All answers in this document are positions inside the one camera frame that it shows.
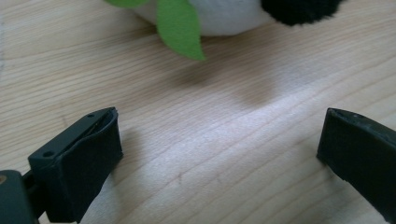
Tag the panda plush toy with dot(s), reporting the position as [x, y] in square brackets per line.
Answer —
[224, 15]

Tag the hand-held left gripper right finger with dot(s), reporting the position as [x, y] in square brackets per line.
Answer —
[358, 149]

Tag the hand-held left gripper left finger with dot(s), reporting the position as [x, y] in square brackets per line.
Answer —
[77, 161]

